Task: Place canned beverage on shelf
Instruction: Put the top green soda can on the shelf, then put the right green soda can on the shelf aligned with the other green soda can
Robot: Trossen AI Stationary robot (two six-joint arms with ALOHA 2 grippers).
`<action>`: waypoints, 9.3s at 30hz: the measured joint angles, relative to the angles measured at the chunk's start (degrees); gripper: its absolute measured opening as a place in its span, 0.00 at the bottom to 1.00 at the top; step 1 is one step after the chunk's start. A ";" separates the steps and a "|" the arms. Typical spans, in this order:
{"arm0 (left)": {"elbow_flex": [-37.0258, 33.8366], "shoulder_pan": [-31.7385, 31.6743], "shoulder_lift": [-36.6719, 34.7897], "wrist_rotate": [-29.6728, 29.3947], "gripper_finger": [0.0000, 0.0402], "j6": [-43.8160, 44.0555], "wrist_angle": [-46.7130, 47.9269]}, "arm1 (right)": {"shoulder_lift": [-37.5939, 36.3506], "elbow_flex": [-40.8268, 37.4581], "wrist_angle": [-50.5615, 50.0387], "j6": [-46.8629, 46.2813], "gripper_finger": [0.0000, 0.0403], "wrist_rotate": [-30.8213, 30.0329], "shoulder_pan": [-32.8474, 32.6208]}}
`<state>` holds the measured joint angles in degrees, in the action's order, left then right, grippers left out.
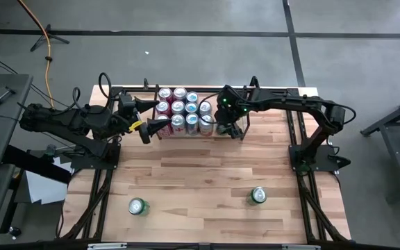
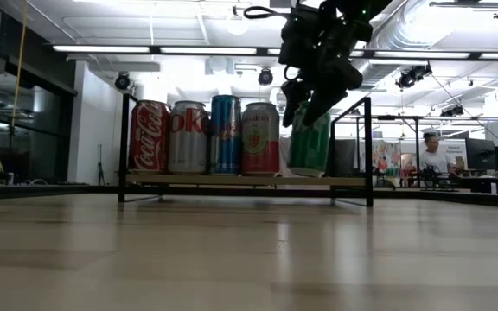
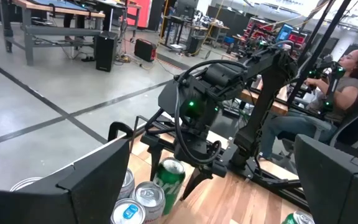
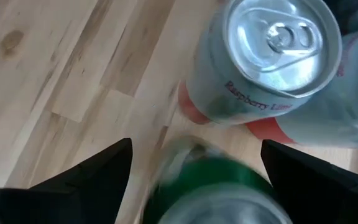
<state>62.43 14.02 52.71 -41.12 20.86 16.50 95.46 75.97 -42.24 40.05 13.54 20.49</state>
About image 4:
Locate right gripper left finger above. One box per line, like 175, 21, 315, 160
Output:
0, 138, 134, 224

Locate silver Diet Coke can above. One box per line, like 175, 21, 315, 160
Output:
178, 0, 344, 126
246, 27, 358, 151

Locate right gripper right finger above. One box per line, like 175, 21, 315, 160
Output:
260, 139, 358, 224

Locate green soda can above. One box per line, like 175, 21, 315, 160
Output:
141, 136, 295, 224

